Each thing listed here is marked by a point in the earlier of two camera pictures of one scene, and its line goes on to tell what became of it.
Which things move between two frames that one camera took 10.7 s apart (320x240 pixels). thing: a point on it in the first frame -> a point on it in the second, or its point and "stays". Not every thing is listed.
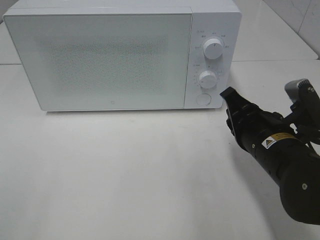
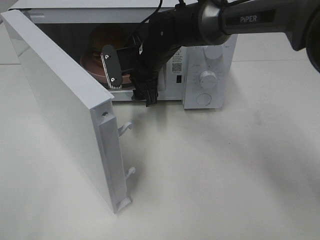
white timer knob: [208, 79] stays
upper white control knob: [213, 48] stays
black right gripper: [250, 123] -> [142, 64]
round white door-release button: [203, 99] stays
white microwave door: [83, 61] -> [85, 107]
